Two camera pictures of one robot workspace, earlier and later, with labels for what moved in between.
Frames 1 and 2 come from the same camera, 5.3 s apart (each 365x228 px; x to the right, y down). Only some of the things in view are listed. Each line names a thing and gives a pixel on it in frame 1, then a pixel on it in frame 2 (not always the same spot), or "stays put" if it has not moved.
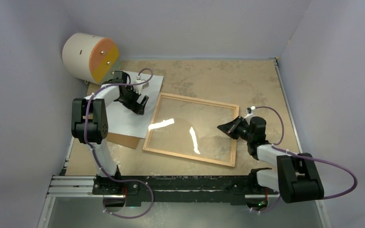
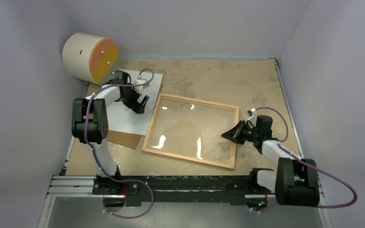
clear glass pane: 190,128 stays put
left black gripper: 138,108 stays put
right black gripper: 230,128 → 235,134
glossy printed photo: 123,120 stays put
